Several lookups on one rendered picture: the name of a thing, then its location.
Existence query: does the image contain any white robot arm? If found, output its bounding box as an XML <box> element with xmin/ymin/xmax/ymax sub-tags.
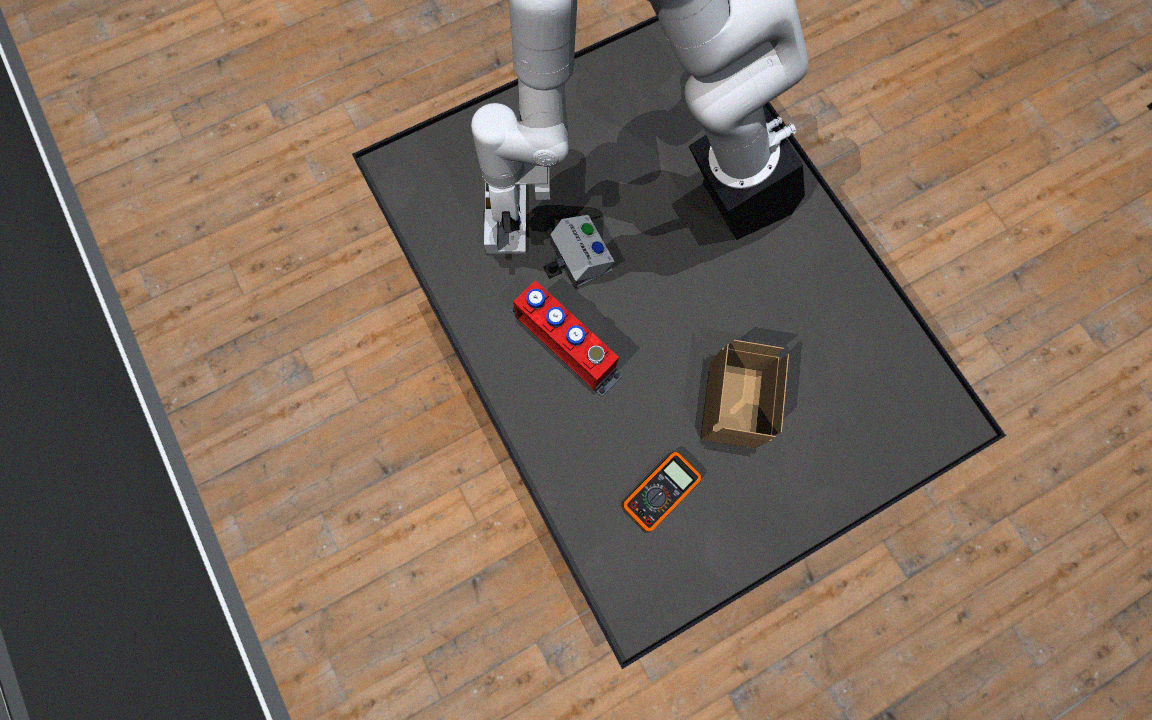
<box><xmin>471</xmin><ymin>0</ymin><xmax>808</xmax><ymax>200</ymax></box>

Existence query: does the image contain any orange digital multimeter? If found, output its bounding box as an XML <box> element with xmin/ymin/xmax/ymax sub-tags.
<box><xmin>622</xmin><ymin>452</ymin><xmax>702</xmax><ymax>532</ymax></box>

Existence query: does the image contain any brown cardboard box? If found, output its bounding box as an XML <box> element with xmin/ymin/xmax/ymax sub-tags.
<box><xmin>702</xmin><ymin>340</ymin><xmax>789</xmax><ymax>448</ymax></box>

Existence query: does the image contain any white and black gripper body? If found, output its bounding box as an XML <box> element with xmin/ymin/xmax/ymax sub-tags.
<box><xmin>484</xmin><ymin>179</ymin><xmax>520</xmax><ymax>222</ymax></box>

